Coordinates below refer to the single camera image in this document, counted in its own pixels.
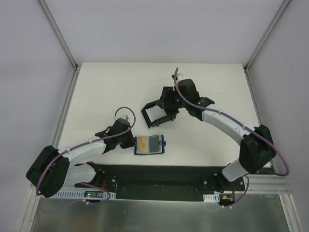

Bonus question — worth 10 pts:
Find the gold credit card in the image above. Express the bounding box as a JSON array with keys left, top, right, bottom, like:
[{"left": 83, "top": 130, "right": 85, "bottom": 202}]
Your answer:
[{"left": 137, "top": 137, "right": 149, "bottom": 153}]

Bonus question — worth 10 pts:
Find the black plastic card rack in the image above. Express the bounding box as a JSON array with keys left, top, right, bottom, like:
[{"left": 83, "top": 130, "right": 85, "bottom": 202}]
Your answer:
[{"left": 141, "top": 101, "right": 179, "bottom": 128}]

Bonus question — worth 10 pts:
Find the blue leather card holder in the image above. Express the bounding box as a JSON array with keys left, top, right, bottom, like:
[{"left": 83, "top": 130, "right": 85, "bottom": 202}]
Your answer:
[{"left": 134, "top": 134, "right": 166, "bottom": 156}]

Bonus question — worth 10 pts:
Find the grey credit card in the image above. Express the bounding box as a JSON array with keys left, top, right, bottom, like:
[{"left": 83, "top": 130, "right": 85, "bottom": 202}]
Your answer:
[{"left": 149, "top": 136, "right": 161, "bottom": 153}]

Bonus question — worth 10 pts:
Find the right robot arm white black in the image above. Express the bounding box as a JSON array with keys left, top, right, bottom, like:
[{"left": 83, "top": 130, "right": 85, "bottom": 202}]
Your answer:
[{"left": 156, "top": 79, "right": 276, "bottom": 192}]

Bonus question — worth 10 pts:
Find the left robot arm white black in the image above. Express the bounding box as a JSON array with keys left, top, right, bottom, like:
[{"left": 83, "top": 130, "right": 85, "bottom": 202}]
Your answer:
[{"left": 26, "top": 118, "right": 135, "bottom": 198}]

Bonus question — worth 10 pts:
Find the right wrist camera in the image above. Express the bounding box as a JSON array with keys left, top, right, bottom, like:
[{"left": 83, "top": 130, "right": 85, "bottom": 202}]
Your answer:
[{"left": 171, "top": 73, "right": 183, "bottom": 82}]

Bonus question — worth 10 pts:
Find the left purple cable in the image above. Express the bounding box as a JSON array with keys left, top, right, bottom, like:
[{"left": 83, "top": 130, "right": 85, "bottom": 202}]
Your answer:
[{"left": 35, "top": 106, "right": 137, "bottom": 213}]

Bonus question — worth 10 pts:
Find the purple cable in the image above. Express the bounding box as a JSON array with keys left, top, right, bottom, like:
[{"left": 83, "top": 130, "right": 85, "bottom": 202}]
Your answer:
[
  {"left": 173, "top": 67, "right": 290, "bottom": 210},
  {"left": 35, "top": 106, "right": 137, "bottom": 213}
]

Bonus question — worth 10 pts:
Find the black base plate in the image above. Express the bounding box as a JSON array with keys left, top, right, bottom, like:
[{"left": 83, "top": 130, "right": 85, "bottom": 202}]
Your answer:
[{"left": 88, "top": 164, "right": 245, "bottom": 202}]

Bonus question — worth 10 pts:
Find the left white cable duct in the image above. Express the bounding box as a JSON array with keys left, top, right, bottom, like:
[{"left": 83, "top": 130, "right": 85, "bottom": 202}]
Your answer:
[{"left": 50, "top": 189, "right": 116, "bottom": 201}]

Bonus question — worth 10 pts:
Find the white cable duct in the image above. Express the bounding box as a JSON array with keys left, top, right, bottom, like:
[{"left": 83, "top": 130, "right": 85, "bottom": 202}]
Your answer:
[
  {"left": 203, "top": 193, "right": 220, "bottom": 203},
  {"left": 50, "top": 189, "right": 116, "bottom": 201}
]

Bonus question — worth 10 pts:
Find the left aluminium frame post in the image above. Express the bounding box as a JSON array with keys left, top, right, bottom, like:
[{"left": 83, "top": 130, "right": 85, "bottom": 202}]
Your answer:
[{"left": 36, "top": 0, "right": 82, "bottom": 71}]

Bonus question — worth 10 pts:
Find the aluminium frame post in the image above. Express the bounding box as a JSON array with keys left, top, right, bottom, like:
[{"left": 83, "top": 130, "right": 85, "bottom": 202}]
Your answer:
[
  {"left": 243, "top": 0, "right": 294, "bottom": 72},
  {"left": 36, "top": 0, "right": 82, "bottom": 71}
]

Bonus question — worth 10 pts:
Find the right white cable duct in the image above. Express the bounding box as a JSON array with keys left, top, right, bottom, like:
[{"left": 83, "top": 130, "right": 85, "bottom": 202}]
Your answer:
[{"left": 203, "top": 193, "right": 220, "bottom": 203}]

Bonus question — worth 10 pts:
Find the right aluminium frame post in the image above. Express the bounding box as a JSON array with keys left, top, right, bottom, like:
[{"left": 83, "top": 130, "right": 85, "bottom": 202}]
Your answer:
[{"left": 243, "top": 0, "right": 294, "bottom": 72}]

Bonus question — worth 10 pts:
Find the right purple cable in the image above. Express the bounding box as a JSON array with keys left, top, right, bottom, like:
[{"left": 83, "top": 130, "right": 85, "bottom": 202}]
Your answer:
[{"left": 173, "top": 67, "right": 290, "bottom": 210}]

